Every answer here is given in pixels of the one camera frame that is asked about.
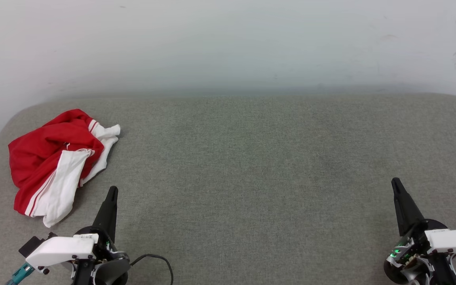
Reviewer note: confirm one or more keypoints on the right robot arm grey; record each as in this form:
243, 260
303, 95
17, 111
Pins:
414, 275

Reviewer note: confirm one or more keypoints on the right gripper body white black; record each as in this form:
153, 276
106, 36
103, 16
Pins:
453, 241

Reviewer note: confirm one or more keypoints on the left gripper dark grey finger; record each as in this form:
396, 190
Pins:
107, 213

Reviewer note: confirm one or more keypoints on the red and white jersey shirt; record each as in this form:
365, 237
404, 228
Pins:
42, 154

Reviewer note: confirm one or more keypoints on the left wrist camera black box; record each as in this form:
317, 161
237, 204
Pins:
34, 244

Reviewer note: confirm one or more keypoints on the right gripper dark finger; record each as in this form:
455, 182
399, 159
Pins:
406, 209

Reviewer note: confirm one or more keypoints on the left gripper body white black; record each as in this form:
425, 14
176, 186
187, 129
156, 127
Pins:
61, 249

